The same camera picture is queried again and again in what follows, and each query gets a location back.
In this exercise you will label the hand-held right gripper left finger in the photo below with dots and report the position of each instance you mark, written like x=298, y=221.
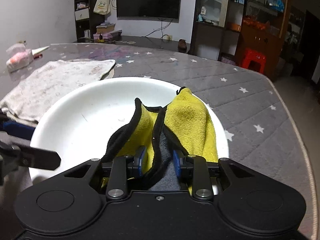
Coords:
x=142, y=161

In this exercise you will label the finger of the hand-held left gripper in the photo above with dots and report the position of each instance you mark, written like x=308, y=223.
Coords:
x=40, y=158
x=17, y=130

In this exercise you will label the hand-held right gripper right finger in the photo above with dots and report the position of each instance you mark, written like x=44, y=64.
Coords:
x=177, y=163

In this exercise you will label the yellow grey microfiber cloth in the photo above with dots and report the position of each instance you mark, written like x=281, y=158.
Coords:
x=190, y=120

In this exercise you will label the white bowl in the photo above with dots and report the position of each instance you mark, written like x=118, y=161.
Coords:
x=100, y=110

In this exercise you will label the white patterned towel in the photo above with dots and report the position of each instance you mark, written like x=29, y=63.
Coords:
x=55, y=82

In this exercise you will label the clear plastic bag pink contents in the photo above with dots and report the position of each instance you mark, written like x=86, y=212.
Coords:
x=18, y=60

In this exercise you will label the white tube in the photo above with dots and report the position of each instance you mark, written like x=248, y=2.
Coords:
x=41, y=50

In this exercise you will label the grey star quilted tablecloth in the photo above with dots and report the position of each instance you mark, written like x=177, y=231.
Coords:
x=250, y=110

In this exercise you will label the round beige placemat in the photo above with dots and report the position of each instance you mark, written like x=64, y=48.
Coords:
x=110, y=74

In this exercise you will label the purple patterned box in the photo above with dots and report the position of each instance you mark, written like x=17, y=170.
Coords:
x=228, y=58

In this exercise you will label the dark television stand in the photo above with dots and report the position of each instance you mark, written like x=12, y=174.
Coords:
x=150, y=42

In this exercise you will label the pink box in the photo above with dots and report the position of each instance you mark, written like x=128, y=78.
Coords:
x=102, y=36

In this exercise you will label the glass display cabinet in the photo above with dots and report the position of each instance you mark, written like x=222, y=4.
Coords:
x=202, y=37

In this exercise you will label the dark open shelf unit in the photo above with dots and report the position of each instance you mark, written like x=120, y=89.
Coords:
x=93, y=22

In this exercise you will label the red plastic stool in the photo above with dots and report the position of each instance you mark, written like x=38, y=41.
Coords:
x=252, y=55

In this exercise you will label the brown cardboard box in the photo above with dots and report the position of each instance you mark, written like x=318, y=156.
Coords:
x=106, y=28

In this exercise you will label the orange box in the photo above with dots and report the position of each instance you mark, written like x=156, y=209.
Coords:
x=235, y=27

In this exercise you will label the brown wooden cabinet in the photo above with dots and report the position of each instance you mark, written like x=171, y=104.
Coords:
x=260, y=40

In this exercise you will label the black flat television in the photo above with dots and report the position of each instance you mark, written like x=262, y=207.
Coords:
x=147, y=0

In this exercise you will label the orange bag of fruit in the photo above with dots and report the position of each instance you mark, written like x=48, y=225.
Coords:
x=257, y=23

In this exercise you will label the wall socket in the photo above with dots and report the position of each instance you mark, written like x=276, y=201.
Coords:
x=169, y=37

